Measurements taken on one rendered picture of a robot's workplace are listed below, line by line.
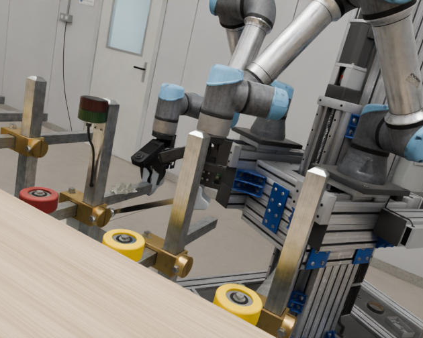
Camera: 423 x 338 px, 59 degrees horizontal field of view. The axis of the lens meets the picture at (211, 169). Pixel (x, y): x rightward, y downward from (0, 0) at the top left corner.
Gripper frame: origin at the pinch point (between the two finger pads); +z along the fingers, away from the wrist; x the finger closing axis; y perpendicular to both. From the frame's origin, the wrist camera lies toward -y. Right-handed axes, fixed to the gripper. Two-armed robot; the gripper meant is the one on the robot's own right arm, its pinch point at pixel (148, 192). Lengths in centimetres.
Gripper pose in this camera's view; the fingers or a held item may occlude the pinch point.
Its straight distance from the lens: 123.7
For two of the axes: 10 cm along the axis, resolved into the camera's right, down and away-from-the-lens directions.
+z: -2.3, 9.4, 2.6
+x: -8.6, -3.2, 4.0
